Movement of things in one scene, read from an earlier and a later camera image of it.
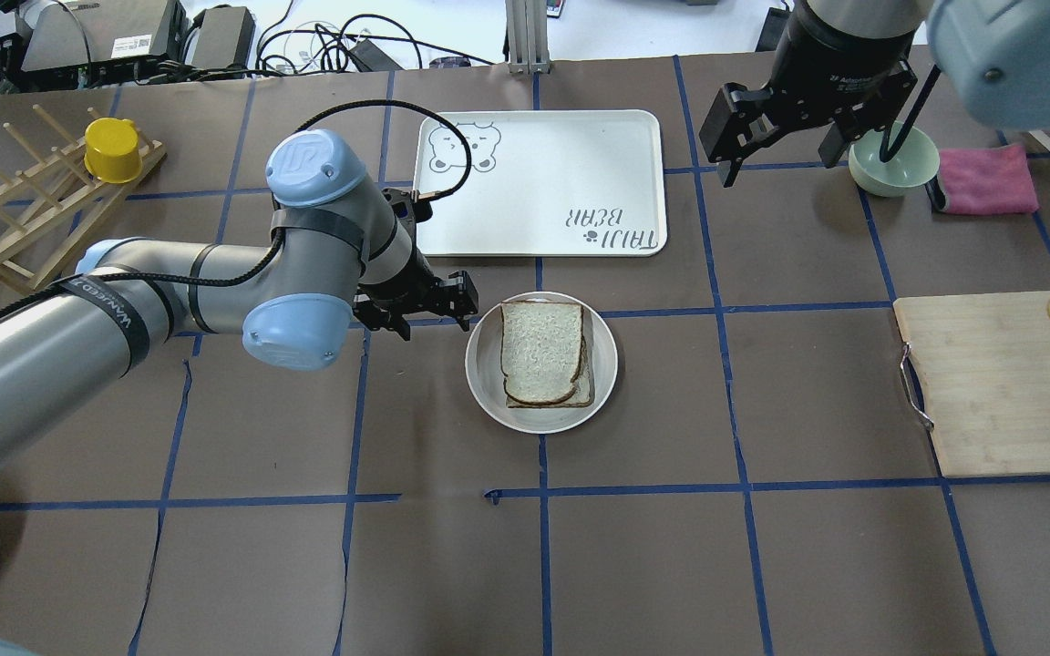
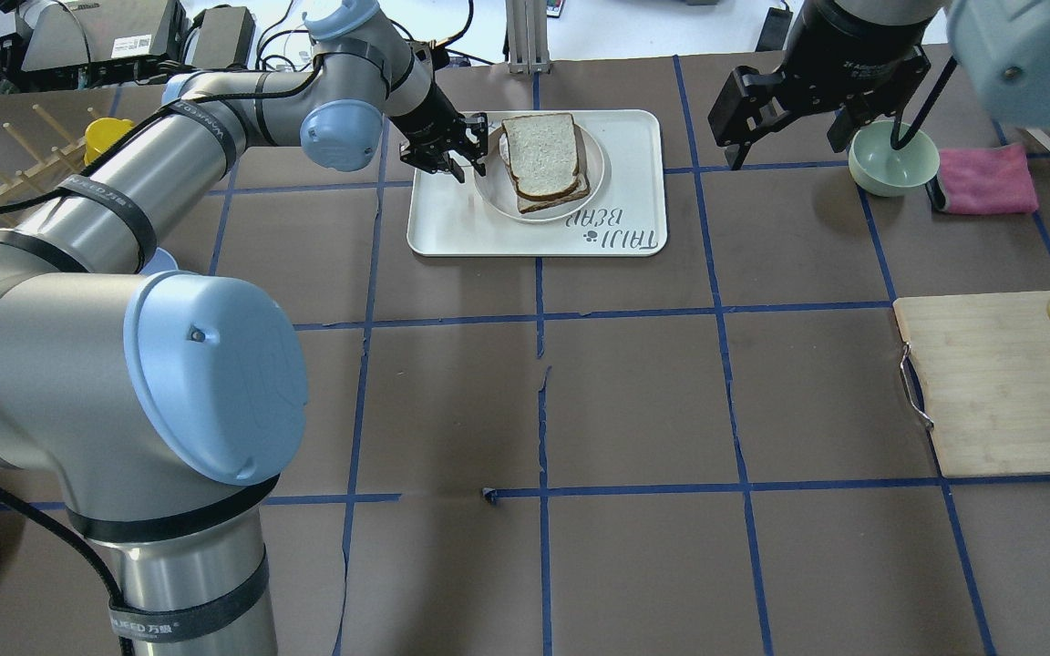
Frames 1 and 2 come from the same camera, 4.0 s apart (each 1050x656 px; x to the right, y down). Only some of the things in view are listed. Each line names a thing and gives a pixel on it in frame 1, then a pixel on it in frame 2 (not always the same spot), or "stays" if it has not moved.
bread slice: [583, 394] to [528, 204]
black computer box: [63, 32] stays
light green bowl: [911, 168] stays
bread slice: [540, 347] to [542, 154]
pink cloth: [986, 180] stays
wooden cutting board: [999, 374] stays
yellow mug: [112, 153] stays
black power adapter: [773, 28] stays
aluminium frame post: [528, 50] stays
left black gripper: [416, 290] to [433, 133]
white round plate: [484, 371] to [497, 191]
